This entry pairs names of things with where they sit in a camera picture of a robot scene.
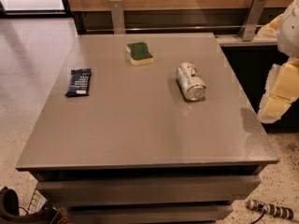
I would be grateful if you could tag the black and white striped handle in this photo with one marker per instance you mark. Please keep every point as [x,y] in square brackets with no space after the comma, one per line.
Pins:
[273,210]

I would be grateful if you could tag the dark blue snack bar packet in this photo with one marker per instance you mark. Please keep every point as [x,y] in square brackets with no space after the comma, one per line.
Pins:
[79,83]

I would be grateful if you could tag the horizontal metal rail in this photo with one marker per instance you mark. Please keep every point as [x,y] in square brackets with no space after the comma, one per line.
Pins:
[232,29]

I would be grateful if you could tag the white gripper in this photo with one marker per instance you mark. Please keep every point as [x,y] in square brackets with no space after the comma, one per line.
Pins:
[290,32]

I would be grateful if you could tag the metal wall bracket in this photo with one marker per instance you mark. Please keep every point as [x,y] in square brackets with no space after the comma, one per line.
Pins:
[248,29]
[117,16]

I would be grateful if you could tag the right metal wall bracket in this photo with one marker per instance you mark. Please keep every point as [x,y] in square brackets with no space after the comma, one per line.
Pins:
[248,29]

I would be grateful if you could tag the grey drawer cabinet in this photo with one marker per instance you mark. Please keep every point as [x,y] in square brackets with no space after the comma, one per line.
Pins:
[135,150]

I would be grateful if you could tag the silver 7up soda can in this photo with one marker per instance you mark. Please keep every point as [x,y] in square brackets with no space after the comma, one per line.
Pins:
[190,82]

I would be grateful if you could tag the wire mesh basket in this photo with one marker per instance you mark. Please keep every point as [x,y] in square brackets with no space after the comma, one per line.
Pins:
[36,203]

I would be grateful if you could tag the green and yellow sponge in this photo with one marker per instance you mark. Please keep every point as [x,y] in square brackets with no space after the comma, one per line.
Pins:
[139,53]

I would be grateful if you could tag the left metal wall bracket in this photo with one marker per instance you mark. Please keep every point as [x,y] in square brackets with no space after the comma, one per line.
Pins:
[117,16]

